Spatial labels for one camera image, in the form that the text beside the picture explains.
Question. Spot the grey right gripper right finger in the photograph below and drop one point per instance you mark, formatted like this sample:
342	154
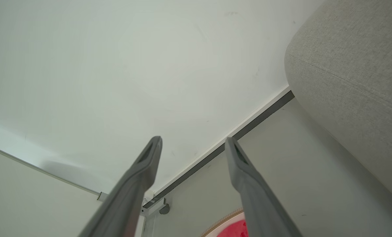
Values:
261	204

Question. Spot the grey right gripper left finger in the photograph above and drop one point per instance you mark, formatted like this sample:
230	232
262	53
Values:
127	197

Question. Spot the white perforated laundry basket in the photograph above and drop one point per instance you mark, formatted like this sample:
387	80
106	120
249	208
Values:
225	221

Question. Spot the beige partition panel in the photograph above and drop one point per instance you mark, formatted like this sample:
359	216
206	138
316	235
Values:
35	204

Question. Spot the grey fabric sofa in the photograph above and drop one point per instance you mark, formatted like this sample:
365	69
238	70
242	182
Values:
347	82

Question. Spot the white wall socket box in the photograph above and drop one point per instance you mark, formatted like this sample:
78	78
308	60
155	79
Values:
149	196

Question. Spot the black round frame foot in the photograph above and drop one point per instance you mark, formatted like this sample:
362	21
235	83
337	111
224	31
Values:
164	209

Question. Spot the white wall trim strip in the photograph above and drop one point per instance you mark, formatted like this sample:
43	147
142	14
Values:
265	109

